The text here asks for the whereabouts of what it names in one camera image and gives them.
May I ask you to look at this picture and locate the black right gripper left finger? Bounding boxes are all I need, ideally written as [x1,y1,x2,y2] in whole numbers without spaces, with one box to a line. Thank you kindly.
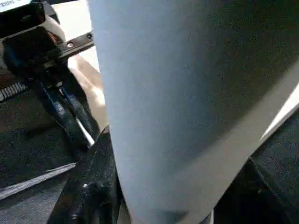
[47,125,123,224]

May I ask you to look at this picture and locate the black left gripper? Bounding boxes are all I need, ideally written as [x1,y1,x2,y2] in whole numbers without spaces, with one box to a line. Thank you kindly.
[0,9,95,103]

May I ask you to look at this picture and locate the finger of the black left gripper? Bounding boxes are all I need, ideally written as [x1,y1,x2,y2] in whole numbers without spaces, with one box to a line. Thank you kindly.
[61,82,101,140]
[37,84,92,154]

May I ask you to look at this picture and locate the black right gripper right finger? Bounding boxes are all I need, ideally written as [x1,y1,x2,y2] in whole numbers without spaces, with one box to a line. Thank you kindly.
[213,156,299,224]

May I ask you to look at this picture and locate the white plastic table top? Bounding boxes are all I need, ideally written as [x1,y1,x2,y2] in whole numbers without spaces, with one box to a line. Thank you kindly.
[47,0,299,140]

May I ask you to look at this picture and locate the white plastic table leg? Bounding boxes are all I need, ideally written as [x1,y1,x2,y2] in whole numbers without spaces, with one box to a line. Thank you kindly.
[86,0,299,224]

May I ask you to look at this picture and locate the black work mat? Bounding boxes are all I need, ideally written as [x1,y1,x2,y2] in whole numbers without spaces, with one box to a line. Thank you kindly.
[0,70,299,224]

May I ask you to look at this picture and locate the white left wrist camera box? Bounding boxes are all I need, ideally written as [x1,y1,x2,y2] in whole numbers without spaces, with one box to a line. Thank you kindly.
[0,0,33,14]

